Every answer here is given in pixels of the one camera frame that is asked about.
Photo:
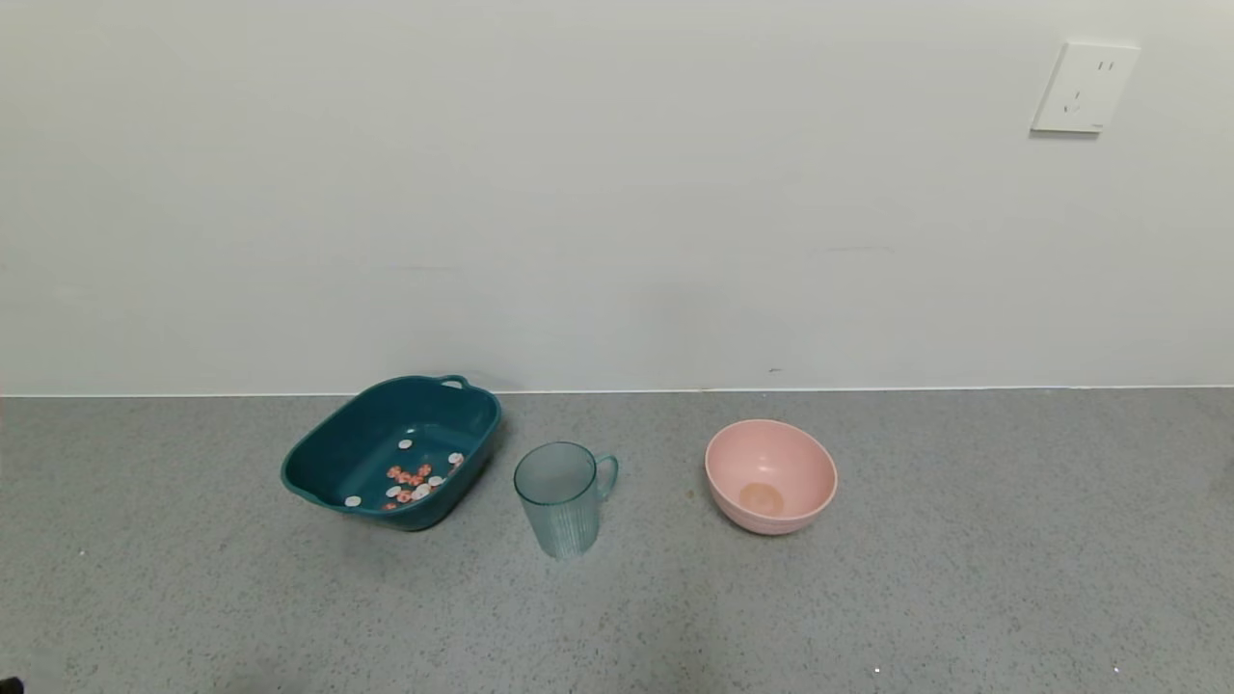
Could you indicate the dark teal plastic basin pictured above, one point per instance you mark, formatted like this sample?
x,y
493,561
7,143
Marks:
x,y
357,453

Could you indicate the white wall socket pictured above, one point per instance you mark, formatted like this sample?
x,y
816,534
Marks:
x,y
1085,87

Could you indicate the clear ribbed plastic cup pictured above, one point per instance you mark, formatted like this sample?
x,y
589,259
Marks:
x,y
564,520

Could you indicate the pink plastic bowl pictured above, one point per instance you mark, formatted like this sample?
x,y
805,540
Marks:
x,y
771,463

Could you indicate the pink and white solid pieces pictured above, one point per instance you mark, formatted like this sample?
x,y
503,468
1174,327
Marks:
x,y
413,479

